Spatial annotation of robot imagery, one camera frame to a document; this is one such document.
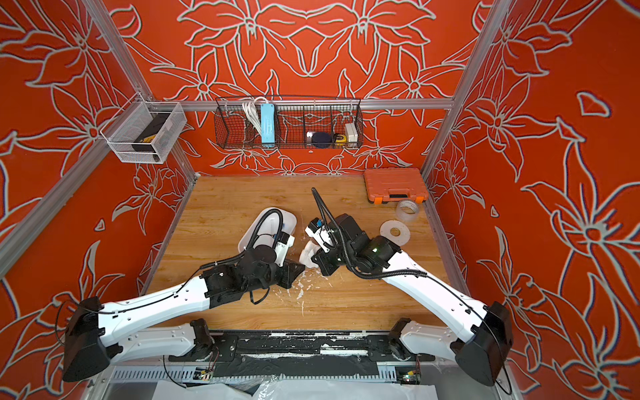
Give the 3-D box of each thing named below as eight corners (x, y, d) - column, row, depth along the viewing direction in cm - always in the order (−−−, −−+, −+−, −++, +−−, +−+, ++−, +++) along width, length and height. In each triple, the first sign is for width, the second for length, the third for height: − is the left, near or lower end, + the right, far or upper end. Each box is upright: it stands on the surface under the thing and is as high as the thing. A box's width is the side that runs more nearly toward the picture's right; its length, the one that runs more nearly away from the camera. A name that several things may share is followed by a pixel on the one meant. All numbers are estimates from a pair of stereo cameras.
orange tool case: (368, 204, 110) (370, 196, 106) (363, 174, 123) (364, 166, 119) (427, 204, 110) (432, 196, 106) (416, 173, 123) (420, 165, 118)
